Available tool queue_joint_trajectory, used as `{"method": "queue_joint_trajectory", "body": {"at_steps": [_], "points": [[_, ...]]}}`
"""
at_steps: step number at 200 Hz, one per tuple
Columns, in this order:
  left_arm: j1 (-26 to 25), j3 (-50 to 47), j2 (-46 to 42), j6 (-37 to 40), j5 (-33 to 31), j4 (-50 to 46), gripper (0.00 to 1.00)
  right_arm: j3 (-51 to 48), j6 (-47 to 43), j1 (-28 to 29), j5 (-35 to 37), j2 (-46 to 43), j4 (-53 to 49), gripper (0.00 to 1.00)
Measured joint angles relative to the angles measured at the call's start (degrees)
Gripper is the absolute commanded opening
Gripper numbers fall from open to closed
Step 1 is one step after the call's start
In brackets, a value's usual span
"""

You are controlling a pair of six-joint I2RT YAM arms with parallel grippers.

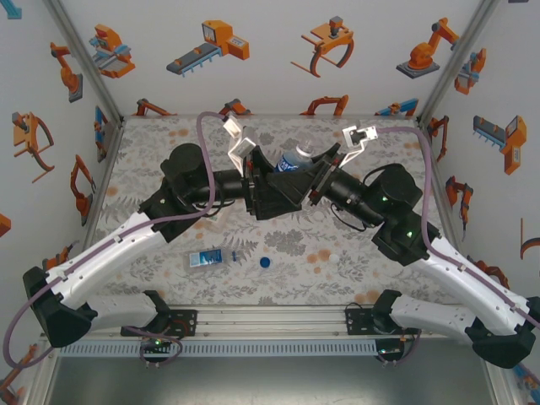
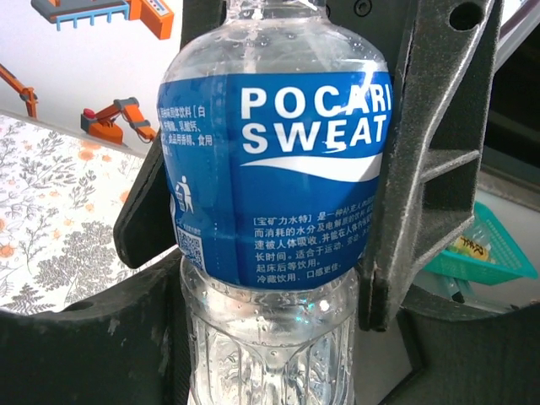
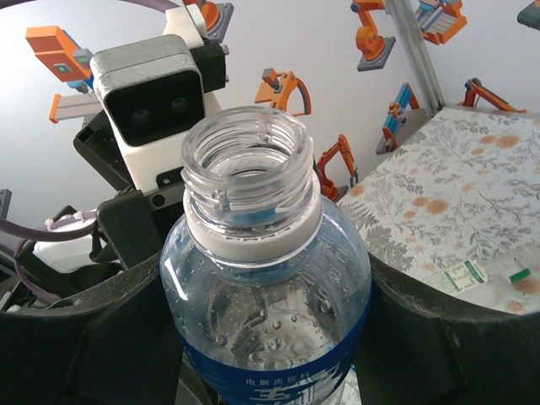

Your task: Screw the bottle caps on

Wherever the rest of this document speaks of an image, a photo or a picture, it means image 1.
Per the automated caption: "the Pocari Sweat blue label bottle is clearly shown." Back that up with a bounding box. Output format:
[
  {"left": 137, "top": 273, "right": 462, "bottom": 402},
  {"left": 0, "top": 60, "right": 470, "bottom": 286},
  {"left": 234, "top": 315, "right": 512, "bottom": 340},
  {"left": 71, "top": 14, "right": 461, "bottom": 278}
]
[{"left": 273, "top": 141, "right": 316, "bottom": 174}]

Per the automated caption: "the small blue white label bottle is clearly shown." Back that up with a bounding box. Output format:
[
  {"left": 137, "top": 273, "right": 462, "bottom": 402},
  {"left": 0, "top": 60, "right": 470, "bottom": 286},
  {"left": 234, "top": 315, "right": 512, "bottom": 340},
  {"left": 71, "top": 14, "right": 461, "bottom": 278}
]
[{"left": 186, "top": 247, "right": 240, "bottom": 270}]

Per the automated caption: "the floral patterned table mat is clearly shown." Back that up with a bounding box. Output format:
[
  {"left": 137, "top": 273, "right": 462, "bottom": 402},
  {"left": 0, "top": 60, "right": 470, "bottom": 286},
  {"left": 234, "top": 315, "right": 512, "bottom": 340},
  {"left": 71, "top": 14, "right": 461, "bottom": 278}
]
[{"left": 82, "top": 116, "right": 472, "bottom": 307}]

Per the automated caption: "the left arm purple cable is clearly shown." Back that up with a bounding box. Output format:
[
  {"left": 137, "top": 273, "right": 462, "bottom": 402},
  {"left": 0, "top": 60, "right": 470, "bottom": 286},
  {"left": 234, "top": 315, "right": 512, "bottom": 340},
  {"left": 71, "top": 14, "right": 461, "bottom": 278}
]
[{"left": 2, "top": 110, "right": 237, "bottom": 370}]

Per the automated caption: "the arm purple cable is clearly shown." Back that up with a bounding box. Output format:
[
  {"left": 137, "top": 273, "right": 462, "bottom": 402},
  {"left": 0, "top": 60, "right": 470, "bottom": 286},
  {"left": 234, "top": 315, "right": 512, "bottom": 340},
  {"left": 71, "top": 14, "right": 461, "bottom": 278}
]
[
  {"left": 2, "top": 110, "right": 237, "bottom": 370},
  {"left": 370, "top": 126, "right": 540, "bottom": 330}
]

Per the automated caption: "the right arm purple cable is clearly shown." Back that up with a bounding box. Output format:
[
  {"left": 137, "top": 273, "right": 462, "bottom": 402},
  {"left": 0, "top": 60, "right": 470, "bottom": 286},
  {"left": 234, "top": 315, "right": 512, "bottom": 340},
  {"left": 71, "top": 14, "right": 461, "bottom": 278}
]
[{"left": 370, "top": 126, "right": 540, "bottom": 330}]

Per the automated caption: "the aluminium side rail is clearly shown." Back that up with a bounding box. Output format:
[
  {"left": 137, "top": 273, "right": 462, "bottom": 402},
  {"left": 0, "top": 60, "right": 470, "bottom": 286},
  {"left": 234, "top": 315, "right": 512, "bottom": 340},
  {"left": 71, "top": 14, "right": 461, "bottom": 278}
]
[
  {"left": 78, "top": 120, "right": 127, "bottom": 241},
  {"left": 415, "top": 117, "right": 522, "bottom": 405}
]

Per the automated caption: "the wide aluminium mounting rail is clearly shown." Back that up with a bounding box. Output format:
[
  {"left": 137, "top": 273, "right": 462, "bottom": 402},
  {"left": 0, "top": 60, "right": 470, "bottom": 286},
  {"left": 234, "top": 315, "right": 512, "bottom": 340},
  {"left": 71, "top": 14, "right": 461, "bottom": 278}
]
[{"left": 40, "top": 305, "right": 494, "bottom": 341}]

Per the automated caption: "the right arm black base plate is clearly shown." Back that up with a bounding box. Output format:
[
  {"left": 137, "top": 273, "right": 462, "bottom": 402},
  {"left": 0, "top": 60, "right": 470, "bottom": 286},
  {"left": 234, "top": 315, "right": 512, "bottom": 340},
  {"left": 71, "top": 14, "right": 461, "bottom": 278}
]
[{"left": 344, "top": 306, "right": 381, "bottom": 337}]

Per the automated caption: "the aluminium frame post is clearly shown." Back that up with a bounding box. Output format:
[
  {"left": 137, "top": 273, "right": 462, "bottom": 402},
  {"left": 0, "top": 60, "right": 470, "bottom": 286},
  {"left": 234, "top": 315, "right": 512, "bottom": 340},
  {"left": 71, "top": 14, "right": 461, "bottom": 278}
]
[
  {"left": 415, "top": 0, "right": 503, "bottom": 126},
  {"left": 41, "top": 0, "right": 126, "bottom": 127}
]

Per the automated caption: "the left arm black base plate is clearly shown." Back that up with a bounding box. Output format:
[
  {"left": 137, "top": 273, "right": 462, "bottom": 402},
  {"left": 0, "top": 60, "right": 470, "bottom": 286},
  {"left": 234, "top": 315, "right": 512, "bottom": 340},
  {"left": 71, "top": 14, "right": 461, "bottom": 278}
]
[{"left": 167, "top": 309, "right": 199, "bottom": 338}]

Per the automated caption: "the slotted grey cable duct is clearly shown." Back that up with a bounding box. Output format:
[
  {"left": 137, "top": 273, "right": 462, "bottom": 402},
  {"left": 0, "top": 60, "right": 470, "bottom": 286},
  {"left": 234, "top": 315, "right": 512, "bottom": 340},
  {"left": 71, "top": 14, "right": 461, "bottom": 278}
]
[{"left": 54, "top": 340, "right": 379, "bottom": 358}]

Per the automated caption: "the short purple base cable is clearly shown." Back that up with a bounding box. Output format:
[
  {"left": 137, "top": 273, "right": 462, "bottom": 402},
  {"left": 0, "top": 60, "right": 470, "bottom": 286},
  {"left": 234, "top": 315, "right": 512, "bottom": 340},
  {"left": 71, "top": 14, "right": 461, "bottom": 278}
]
[
  {"left": 138, "top": 336, "right": 185, "bottom": 369},
  {"left": 376, "top": 327, "right": 423, "bottom": 369}
]

